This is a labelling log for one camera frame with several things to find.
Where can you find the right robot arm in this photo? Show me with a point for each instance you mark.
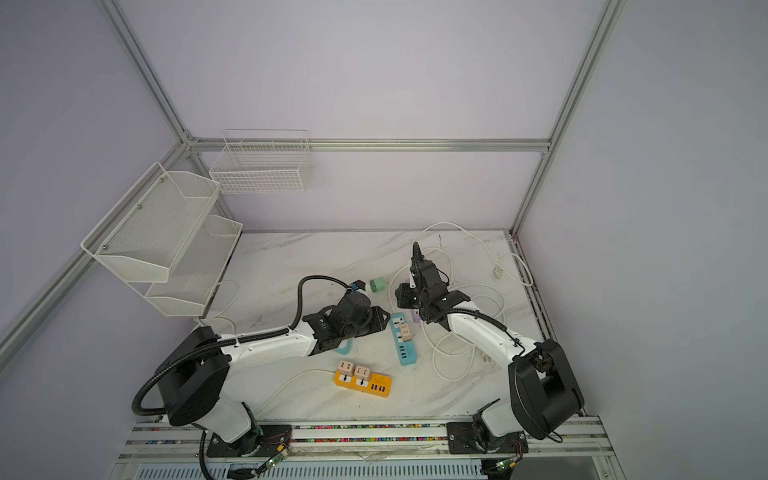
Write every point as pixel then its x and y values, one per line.
pixel 543 390

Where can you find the teal triangular power strip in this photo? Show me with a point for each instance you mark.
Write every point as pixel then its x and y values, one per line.
pixel 345 347

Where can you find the orange power strip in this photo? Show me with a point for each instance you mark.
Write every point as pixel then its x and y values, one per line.
pixel 378 385

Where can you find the blue power strip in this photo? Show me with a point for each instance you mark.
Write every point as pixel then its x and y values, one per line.
pixel 406 352

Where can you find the white two-tier mesh shelf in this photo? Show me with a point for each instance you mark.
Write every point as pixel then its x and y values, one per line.
pixel 165 242

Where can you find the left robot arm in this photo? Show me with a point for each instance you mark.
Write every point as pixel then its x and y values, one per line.
pixel 188 386

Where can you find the aluminium frame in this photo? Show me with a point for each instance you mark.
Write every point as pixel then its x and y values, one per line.
pixel 36 316

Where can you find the green plug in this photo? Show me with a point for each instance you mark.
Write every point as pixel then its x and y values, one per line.
pixel 378 284

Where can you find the pink plug orange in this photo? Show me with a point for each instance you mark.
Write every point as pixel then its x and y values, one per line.
pixel 346 368
pixel 362 373

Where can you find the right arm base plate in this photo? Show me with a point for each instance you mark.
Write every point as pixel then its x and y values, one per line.
pixel 472 438

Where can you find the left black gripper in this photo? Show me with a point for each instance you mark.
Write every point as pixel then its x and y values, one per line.
pixel 379 323

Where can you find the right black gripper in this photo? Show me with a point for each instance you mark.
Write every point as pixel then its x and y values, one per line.
pixel 401 296

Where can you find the white wire basket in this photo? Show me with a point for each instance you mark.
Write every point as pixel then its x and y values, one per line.
pixel 259 161

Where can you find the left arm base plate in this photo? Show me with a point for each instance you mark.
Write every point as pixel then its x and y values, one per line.
pixel 261 444

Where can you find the aluminium front rail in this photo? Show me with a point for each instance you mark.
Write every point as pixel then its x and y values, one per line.
pixel 374 449

